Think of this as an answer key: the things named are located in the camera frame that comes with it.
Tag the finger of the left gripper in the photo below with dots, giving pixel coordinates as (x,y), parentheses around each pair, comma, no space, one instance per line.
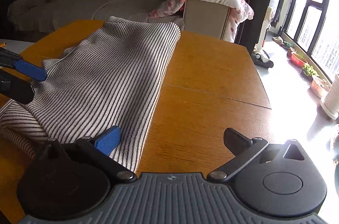
(16,88)
(15,61)

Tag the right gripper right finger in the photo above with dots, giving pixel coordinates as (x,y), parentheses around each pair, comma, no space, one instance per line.
(245,150)

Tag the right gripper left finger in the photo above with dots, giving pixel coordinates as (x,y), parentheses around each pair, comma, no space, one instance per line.
(96,152)

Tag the striped grey white garment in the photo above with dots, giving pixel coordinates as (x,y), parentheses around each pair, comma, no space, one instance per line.
(111,78)

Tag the black white floor appliance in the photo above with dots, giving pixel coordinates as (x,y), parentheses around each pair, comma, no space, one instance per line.
(262,59)

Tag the brown rectangular planter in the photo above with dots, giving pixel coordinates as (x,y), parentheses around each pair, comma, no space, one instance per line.
(319,87)

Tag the white ribbed flower pot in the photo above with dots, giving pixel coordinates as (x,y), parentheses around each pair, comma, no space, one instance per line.
(330,103)

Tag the small green leafy plant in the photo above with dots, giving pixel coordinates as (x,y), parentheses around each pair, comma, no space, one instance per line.
(309,72)

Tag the red plant basin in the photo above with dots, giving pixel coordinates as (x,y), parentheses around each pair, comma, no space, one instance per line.
(297,60)

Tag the beige chair back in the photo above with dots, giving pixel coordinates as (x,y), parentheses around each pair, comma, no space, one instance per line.
(205,18)

